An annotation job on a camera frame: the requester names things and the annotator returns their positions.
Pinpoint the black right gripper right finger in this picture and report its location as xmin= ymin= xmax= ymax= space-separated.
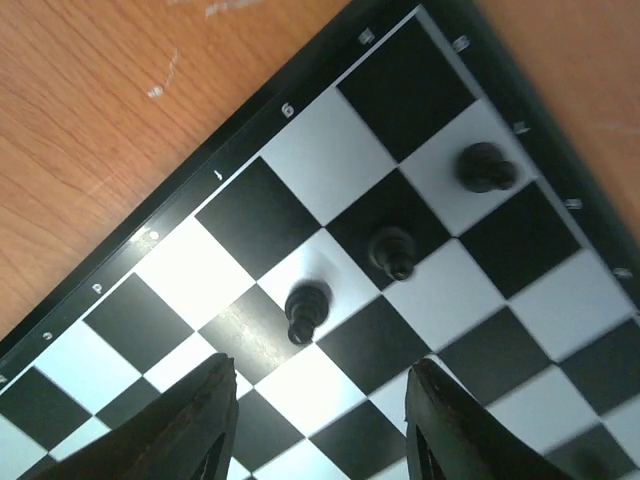
xmin=405 ymin=356 xmax=569 ymax=479

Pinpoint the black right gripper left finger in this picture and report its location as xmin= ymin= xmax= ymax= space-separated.
xmin=37 ymin=353 xmax=238 ymax=479

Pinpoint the black pawn chess piece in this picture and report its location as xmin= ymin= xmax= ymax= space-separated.
xmin=368 ymin=226 xmax=417 ymax=281

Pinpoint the black and white chessboard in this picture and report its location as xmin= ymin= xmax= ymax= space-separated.
xmin=1 ymin=1 xmax=639 ymax=479

